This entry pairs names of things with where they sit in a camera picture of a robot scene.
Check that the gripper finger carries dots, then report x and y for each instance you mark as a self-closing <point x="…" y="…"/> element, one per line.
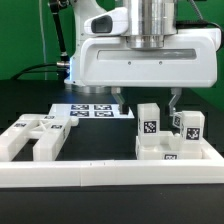
<point x="117" y="93"/>
<point x="176" y="94"/>

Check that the white chair seat part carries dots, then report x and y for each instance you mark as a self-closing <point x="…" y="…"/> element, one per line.
<point x="167" y="150"/>

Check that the white base tag sheet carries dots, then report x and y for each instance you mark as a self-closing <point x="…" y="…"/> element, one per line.
<point x="90" y="111"/>

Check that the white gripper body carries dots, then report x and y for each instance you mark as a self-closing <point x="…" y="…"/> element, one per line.
<point x="145" y="47"/>

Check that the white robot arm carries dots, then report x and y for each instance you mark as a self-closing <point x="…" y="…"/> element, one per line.
<point x="86" y="9"/>

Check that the white U-shaped obstacle fence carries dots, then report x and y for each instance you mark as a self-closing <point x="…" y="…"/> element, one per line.
<point x="210" y="169"/>

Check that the white tagged nut cube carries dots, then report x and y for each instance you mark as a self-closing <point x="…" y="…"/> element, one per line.
<point x="177" y="119"/>

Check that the white chair back part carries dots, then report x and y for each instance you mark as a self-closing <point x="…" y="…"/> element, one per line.
<point x="49" y="131"/>

